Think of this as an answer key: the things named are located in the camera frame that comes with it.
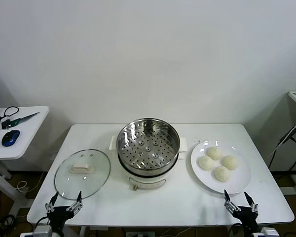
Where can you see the stainless steel steamer basket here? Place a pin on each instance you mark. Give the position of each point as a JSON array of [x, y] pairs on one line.
[[148, 150]]

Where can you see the white table leg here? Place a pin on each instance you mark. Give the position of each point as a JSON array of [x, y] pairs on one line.
[[82, 232]]

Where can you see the blue computer mouse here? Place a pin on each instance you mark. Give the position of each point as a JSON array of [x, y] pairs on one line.
[[10, 137]]

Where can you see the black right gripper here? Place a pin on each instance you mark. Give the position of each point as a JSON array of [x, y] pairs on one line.
[[247, 218]]

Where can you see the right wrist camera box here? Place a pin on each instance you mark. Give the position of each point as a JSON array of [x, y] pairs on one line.
[[269, 232]]

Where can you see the white round plate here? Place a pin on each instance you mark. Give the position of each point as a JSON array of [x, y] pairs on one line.
[[202, 177]]

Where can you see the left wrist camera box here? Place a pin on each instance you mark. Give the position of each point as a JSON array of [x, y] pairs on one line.
[[42, 231]]

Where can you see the white side table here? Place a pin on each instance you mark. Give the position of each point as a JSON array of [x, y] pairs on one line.
[[27, 133]]

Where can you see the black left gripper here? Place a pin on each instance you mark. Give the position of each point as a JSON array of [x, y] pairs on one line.
[[58, 217]]

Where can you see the white steamed baozi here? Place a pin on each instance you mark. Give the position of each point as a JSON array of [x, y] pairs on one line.
[[205, 163], [229, 162], [214, 153], [222, 174]]

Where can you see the black connector block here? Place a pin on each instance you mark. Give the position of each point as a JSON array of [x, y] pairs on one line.
[[5, 123]]

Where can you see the white electric cooking pot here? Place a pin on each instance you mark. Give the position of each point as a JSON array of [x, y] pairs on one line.
[[145, 181]]

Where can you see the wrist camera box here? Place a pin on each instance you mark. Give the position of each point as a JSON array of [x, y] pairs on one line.
[[269, 232], [42, 231]]

